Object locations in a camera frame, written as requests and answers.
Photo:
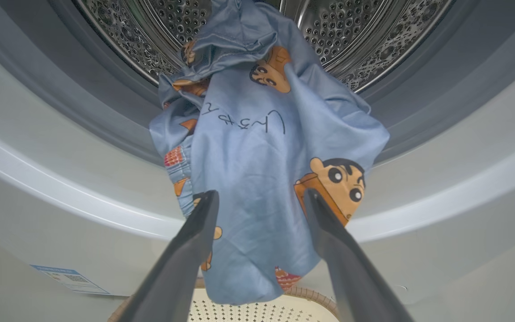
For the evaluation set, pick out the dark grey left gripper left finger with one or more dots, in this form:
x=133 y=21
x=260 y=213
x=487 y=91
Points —
x=177 y=273

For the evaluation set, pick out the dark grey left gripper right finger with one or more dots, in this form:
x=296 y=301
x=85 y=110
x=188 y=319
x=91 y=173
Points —
x=356 y=277

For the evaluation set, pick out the blue cartoon print pajama pants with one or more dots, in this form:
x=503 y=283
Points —
x=257 y=170

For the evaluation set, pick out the cream perforated laundry basket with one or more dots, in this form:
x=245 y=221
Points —
x=248 y=313

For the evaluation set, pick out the white front-load washing machine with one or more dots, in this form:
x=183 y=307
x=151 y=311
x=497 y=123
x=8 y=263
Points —
x=38 y=179

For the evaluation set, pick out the grey rubber door gasket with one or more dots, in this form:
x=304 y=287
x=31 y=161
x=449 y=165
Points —
x=83 y=89

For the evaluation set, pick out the blue energy label sticker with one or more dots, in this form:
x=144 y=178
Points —
x=69 y=279

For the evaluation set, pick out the perforated steel washer drum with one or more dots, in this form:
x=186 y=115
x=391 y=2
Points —
x=373 y=36

